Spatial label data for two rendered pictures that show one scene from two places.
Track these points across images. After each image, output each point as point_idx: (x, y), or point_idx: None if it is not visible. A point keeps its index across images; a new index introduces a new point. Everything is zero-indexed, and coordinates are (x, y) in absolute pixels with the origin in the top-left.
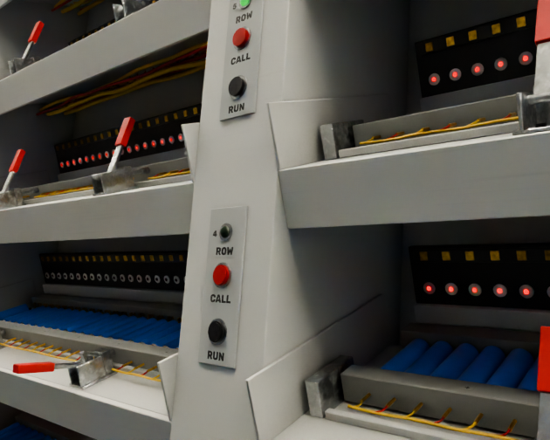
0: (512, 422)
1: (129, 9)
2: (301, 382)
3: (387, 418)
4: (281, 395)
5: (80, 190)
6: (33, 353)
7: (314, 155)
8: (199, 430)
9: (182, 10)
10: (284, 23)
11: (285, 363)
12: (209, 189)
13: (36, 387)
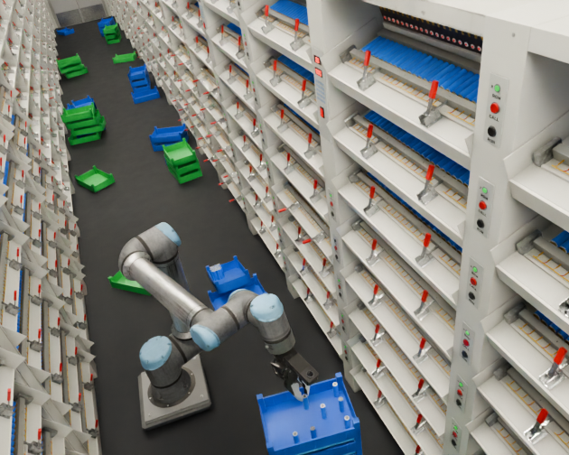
0: (379, 289)
1: (308, 155)
2: (354, 266)
3: (368, 277)
4: (349, 270)
5: (309, 174)
6: (307, 215)
7: (351, 228)
8: (337, 269)
9: (320, 175)
10: (338, 208)
11: (349, 265)
12: (331, 228)
13: (309, 235)
